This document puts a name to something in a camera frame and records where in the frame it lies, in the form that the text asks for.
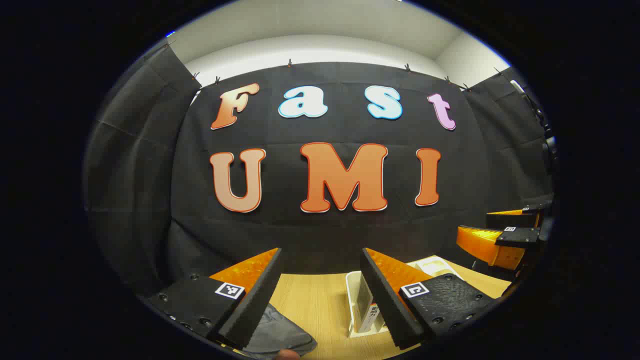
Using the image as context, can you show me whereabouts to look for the white bookshelf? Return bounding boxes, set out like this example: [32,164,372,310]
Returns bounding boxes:
[345,255,466,338]

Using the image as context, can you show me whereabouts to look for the grey schoolbag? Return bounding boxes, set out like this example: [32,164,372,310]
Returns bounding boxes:
[240,302,318,360]

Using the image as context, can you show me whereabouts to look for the grey cover book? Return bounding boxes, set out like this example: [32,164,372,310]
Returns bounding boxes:
[351,285,388,335]

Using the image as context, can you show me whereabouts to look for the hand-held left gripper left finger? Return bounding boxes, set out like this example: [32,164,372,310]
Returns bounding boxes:
[145,247,284,351]

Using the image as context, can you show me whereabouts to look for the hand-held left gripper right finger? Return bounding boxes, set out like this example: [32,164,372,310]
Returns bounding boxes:
[360,247,498,351]

